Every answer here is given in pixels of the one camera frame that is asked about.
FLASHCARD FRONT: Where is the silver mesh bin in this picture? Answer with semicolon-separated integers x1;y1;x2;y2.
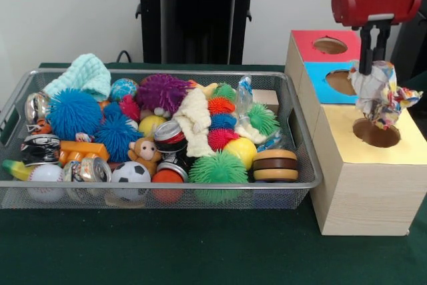
0;67;324;211

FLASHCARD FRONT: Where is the white baseball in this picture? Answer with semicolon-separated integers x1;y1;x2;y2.
27;164;65;202

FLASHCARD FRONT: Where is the yellow and red ball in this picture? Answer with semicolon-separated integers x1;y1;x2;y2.
222;137;258;170

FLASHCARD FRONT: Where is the multicoloured patterned cloth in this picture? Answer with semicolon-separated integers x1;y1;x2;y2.
347;59;424;131

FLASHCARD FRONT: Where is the large green spiky ball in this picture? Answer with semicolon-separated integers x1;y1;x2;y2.
188;150;250;203

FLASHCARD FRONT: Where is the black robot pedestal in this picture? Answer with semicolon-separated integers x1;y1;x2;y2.
128;0;270;65

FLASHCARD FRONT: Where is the multicoloured spiky caterpillar toy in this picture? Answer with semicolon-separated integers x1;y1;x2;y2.
207;83;240;149

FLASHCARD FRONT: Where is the large blue spiky ball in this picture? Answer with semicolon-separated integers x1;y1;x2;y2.
46;87;103;141

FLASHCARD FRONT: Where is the wooden box with three holes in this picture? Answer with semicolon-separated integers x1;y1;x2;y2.
284;29;427;236

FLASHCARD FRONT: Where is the black and white soccer ball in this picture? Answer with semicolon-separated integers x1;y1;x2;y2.
111;161;151;202

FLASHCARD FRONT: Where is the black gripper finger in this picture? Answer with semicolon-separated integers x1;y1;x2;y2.
358;28;375;75
372;27;392;63

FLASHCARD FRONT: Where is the cream knitted cloth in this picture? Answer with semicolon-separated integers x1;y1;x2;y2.
171;88;218;158

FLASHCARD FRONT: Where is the purple spiky ball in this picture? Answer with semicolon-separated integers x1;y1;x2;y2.
135;73;194;114

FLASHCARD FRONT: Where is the mint green knitted cloth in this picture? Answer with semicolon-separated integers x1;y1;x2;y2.
43;53;112;102

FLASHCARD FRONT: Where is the wooden burger toy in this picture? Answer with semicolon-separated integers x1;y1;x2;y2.
252;148;299;183

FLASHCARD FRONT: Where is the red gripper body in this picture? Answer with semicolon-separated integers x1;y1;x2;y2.
331;0;423;27

